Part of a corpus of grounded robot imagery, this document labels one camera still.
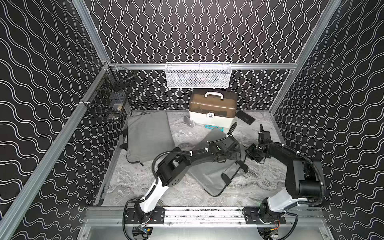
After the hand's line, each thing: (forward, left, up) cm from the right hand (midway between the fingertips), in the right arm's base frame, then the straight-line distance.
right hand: (246, 153), depth 95 cm
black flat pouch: (+32, -5, 0) cm, 33 cm away
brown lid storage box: (+25, +19, +15) cm, 35 cm away
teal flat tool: (+22, +20, 0) cm, 30 cm away
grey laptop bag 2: (-15, +22, 0) cm, 26 cm away
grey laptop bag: (+15, +66, -1) cm, 68 cm away
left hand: (-1, +8, +5) cm, 9 cm away
